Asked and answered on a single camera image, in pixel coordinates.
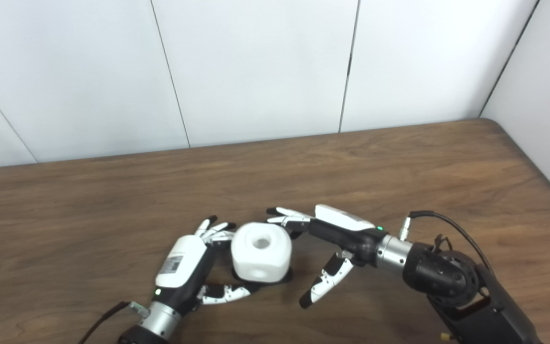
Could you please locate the round white piece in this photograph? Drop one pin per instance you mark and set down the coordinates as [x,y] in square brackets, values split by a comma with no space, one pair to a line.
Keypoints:
[260,260]

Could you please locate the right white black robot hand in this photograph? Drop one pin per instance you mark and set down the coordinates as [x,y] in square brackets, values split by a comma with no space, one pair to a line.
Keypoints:
[346,231]

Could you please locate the black holder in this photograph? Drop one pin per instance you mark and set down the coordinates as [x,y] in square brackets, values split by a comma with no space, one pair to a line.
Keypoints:
[288,276]

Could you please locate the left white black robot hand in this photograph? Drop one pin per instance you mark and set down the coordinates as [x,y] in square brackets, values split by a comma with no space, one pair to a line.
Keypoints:
[179,267]

